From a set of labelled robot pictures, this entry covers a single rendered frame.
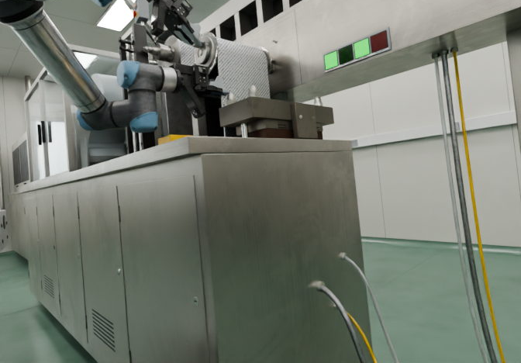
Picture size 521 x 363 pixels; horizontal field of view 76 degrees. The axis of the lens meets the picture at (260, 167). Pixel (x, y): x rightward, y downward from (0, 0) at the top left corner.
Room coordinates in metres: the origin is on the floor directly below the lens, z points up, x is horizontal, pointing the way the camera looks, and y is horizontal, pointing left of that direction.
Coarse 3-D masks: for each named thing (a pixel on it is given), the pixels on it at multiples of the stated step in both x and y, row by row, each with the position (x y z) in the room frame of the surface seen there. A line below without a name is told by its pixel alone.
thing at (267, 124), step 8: (264, 120) 0.99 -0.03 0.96; (272, 120) 1.01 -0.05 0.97; (280, 120) 1.03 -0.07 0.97; (240, 128) 1.07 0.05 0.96; (248, 128) 1.04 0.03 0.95; (256, 128) 1.02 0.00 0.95; (264, 128) 0.99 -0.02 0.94; (272, 128) 1.01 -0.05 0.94; (280, 128) 1.03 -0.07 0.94; (288, 128) 1.06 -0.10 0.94; (320, 128) 1.17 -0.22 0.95; (240, 136) 1.08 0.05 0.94; (256, 136) 1.02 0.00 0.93; (264, 136) 1.00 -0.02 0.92; (272, 136) 1.01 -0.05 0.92; (280, 136) 1.03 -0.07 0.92; (288, 136) 1.06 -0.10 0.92; (320, 136) 1.17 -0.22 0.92
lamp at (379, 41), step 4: (384, 32) 1.01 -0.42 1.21; (372, 36) 1.04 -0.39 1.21; (376, 36) 1.03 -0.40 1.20; (380, 36) 1.02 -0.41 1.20; (384, 36) 1.01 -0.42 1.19; (372, 40) 1.04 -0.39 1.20; (376, 40) 1.03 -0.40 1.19; (380, 40) 1.02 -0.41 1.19; (384, 40) 1.01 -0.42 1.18; (372, 44) 1.04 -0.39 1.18; (376, 44) 1.03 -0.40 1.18; (380, 44) 1.02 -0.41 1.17; (384, 44) 1.01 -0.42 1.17; (372, 48) 1.04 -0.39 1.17; (376, 48) 1.03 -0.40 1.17; (380, 48) 1.02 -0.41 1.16
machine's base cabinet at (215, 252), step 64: (64, 192) 1.65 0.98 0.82; (128, 192) 1.06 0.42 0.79; (192, 192) 0.78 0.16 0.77; (256, 192) 0.85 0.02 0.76; (320, 192) 1.03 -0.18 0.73; (64, 256) 1.71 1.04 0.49; (128, 256) 1.08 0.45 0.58; (192, 256) 0.79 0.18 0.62; (256, 256) 0.84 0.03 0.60; (320, 256) 1.01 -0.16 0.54; (64, 320) 1.79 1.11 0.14; (128, 320) 1.12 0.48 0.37; (192, 320) 0.81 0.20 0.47; (256, 320) 0.82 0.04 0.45; (320, 320) 0.99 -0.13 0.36
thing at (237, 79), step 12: (228, 72) 1.14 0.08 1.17; (240, 72) 1.18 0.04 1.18; (252, 72) 1.22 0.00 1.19; (264, 72) 1.26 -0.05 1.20; (228, 84) 1.14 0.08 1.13; (240, 84) 1.18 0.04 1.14; (252, 84) 1.22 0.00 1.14; (264, 84) 1.26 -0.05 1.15; (240, 96) 1.17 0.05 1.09; (264, 96) 1.26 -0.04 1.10
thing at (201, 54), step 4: (204, 44) 1.12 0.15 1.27; (208, 44) 1.13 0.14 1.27; (200, 48) 1.15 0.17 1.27; (204, 48) 1.12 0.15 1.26; (208, 48) 1.12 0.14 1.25; (196, 52) 1.16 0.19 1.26; (200, 52) 1.14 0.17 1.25; (204, 52) 1.12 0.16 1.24; (208, 52) 1.12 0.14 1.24; (196, 56) 1.16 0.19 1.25; (200, 56) 1.15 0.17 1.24; (204, 56) 1.13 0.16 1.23; (208, 56) 1.13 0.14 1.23; (196, 60) 1.16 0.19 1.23; (200, 60) 1.14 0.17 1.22; (204, 60) 1.13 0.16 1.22
